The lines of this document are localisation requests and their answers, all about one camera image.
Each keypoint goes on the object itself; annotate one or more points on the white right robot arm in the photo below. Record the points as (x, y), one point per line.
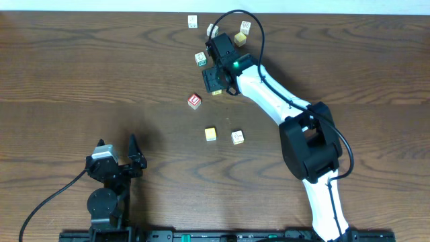
(311, 144)

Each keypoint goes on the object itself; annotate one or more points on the white block teal side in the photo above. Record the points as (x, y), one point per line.
(200, 59)

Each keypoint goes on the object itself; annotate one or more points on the plain yellow block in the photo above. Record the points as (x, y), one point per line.
(210, 134)

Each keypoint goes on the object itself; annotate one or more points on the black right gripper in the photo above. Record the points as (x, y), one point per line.
(209, 75)

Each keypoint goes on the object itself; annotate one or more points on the yellow topped block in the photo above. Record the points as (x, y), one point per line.
(240, 39)

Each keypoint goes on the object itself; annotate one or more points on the red letter U block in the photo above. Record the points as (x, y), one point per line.
(194, 101)

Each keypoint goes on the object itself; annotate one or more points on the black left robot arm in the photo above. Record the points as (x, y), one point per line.
(109, 206)

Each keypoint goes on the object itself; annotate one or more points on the white patterned block top right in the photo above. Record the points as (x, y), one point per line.
(245, 27)

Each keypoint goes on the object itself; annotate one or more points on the white block yellow edge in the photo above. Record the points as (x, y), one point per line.
(237, 137)

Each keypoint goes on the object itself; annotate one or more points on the white block yellow side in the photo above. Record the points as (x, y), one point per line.
(217, 92)

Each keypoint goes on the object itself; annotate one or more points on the white block tilted top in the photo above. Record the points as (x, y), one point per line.
(212, 31)

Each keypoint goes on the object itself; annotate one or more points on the white block top left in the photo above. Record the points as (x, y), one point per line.
(192, 21)

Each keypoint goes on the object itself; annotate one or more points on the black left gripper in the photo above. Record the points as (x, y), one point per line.
(121, 168)

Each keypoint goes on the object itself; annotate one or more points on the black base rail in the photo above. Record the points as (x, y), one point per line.
(190, 236)

